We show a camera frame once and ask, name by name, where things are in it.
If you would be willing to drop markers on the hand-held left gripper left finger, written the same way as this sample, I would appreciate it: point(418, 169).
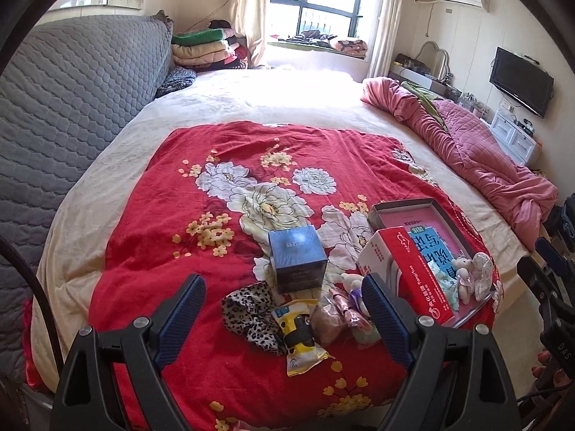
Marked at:
point(177, 318)

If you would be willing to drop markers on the vanity mirror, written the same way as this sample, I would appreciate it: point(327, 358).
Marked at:
point(433, 58)

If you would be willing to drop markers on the black television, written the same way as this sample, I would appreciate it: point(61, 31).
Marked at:
point(521, 81)

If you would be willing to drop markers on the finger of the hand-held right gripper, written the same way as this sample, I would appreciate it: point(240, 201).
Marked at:
point(555, 256)
point(541, 283)

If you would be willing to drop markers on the dark bag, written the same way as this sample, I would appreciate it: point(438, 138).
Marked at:
point(561, 217)

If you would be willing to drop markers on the leopard print cloth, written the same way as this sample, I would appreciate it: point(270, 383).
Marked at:
point(247, 318)

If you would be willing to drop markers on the green folded blanket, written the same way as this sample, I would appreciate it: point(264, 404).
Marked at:
point(200, 37)

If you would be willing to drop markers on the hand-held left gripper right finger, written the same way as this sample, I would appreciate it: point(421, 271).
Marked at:
point(386, 323)

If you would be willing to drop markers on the dark blue box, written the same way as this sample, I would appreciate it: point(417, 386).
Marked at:
point(296, 256)

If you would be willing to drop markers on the white drawer cabinet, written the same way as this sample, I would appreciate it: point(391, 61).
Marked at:
point(516, 137)

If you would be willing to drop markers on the cream plush bear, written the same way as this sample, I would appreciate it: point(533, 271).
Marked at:
point(462, 276)

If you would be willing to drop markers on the floral cushion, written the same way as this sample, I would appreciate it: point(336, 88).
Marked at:
point(349, 48)

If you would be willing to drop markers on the shallow red box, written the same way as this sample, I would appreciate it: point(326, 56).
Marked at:
point(404, 215)

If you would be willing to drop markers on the dark clothes on windowsill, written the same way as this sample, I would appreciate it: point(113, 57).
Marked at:
point(312, 38)

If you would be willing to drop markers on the person's right hand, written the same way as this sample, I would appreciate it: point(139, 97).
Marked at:
point(541, 363)

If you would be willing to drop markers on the green cloth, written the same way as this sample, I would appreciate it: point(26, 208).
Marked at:
point(417, 92)

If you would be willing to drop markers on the pink quilt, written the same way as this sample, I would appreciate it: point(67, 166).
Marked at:
point(485, 157)

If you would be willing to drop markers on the white dotted cloth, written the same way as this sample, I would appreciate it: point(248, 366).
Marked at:
point(483, 274)

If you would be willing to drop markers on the brown pouch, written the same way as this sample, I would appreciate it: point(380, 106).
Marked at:
point(328, 325)

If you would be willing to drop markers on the cream curtain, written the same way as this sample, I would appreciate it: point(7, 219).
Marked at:
point(388, 22)
point(249, 13)

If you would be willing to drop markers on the red and white carton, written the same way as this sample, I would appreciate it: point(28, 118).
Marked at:
point(426, 296)

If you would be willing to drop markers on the pile of dark red clothes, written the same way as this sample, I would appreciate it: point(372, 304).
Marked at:
point(236, 49)

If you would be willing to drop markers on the yellow and white snack packet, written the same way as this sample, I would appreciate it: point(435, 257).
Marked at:
point(305, 359)

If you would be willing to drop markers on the dressing table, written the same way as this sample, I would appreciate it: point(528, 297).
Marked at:
point(413, 74)

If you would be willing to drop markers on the pink item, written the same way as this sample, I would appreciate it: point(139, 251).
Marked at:
point(346, 307)

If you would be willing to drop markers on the cream bed sheet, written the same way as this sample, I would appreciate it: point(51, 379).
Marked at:
point(269, 98)

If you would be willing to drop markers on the red floral blanket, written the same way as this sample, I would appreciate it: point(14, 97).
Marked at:
point(188, 287)

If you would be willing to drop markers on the plush bear with purple ribbon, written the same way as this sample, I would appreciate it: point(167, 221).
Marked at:
point(351, 285)

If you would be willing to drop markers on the grey quilted headboard cover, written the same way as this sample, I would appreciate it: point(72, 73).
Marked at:
point(67, 98)

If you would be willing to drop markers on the dark patterned pillow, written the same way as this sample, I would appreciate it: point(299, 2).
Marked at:
point(177, 81)

